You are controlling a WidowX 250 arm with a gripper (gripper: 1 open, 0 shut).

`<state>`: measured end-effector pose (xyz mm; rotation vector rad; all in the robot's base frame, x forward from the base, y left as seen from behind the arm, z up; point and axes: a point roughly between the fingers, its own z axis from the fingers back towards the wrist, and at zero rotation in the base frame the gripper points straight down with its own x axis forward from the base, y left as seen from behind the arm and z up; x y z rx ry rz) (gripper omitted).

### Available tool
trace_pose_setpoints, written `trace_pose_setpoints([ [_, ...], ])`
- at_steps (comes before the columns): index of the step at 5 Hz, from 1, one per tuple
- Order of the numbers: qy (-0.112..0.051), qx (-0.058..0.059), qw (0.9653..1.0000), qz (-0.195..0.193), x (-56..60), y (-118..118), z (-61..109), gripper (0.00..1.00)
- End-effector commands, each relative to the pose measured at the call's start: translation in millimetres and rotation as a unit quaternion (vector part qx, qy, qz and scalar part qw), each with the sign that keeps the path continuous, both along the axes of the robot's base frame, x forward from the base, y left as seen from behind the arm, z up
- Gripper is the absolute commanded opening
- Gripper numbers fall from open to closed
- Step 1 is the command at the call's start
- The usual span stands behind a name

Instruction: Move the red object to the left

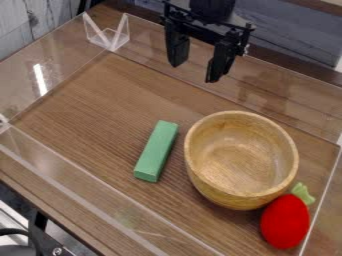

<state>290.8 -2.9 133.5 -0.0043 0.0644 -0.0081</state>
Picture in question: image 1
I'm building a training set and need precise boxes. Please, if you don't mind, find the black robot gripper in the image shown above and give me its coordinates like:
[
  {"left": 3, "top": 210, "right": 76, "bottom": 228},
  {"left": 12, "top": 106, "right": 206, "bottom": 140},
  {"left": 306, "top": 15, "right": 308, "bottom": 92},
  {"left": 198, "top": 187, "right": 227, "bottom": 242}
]
[{"left": 162, "top": 0, "right": 255, "bottom": 83}]

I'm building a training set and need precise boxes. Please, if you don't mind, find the red plush strawberry toy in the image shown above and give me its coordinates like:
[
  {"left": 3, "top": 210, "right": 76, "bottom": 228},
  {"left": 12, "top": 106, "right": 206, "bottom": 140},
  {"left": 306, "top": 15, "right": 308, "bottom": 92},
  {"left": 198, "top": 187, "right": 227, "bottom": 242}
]
[{"left": 261, "top": 182, "right": 316, "bottom": 250}]

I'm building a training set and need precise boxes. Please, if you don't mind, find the green rectangular block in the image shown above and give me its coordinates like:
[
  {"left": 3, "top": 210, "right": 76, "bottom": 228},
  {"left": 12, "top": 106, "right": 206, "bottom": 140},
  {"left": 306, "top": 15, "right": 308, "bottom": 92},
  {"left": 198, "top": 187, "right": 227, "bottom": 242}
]
[{"left": 134, "top": 120, "right": 179, "bottom": 183}]

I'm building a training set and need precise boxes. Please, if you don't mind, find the light wooden bowl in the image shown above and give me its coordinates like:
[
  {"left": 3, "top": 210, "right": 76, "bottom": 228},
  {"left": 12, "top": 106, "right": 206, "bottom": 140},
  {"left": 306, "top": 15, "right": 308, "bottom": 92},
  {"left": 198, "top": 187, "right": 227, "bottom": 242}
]
[{"left": 183, "top": 111, "right": 300, "bottom": 210}]

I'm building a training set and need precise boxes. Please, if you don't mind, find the black table leg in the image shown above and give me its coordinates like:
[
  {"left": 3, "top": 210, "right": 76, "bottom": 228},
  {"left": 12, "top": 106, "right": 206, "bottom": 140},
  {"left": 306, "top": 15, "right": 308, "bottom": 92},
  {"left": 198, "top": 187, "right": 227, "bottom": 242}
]
[{"left": 28, "top": 210, "right": 48, "bottom": 256}]

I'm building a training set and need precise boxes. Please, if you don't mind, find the clear acrylic corner bracket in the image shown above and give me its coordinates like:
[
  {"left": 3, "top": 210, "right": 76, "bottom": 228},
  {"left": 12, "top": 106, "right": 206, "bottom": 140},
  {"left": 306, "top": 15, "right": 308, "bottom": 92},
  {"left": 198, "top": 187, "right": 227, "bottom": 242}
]
[{"left": 82, "top": 13, "right": 130, "bottom": 52}]

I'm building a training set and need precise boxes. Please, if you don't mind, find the clear acrylic barrier wall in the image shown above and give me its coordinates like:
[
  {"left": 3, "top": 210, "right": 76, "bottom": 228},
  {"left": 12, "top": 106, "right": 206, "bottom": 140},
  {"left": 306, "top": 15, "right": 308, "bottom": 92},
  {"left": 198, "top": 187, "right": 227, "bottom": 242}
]
[{"left": 0, "top": 7, "right": 342, "bottom": 256}]

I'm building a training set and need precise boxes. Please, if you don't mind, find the black cable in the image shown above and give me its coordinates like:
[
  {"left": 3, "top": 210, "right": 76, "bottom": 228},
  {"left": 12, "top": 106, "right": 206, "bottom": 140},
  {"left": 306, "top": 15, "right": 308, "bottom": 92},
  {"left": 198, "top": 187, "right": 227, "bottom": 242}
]
[{"left": 0, "top": 227, "right": 32, "bottom": 248}]

